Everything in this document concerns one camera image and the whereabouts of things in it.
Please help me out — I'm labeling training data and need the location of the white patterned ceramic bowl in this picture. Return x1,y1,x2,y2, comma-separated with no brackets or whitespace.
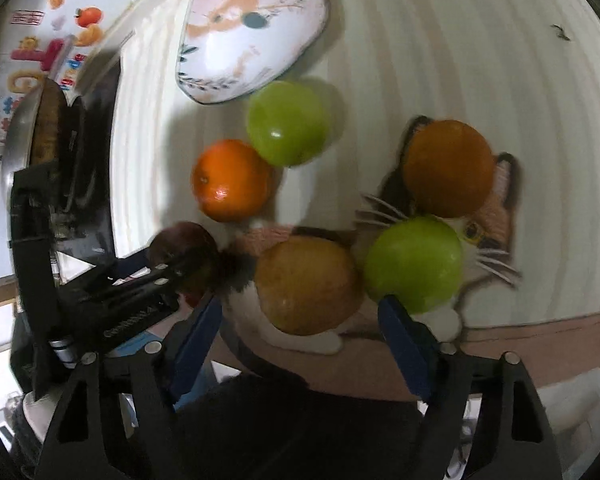
175,0,331,107

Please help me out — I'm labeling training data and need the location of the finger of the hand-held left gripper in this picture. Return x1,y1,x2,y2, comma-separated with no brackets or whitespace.
82,287,183,356
77,249,191,306

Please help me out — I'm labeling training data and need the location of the yellow-brown pear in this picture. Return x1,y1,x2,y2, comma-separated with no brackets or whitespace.
253,236,365,337

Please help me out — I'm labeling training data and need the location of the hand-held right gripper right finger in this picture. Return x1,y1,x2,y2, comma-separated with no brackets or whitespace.
377,295,565,480

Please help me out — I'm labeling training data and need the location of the metal pan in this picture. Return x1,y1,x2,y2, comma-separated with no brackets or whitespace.
0,80,68,173

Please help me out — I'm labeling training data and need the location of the white ribbed cat-print mat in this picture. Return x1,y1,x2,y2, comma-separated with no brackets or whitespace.
109,0,600,403

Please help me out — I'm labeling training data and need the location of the large dark orange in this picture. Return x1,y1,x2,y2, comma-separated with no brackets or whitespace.
403,119,496,219

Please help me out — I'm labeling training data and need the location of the small bright orange tangerine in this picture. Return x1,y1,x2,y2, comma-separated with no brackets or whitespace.
191,139,275,223

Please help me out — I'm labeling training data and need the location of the red apple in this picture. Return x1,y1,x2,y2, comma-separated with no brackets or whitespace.
147,221,222,306

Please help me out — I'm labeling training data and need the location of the fruit-print wall poster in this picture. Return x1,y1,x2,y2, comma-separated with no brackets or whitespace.
0,0,106,148

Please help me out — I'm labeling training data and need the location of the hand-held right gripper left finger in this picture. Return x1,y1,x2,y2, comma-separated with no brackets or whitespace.
34,292,224,480

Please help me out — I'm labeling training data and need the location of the green apple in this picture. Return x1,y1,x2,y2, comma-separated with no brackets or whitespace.
364,215,464,315
246,80,333,168

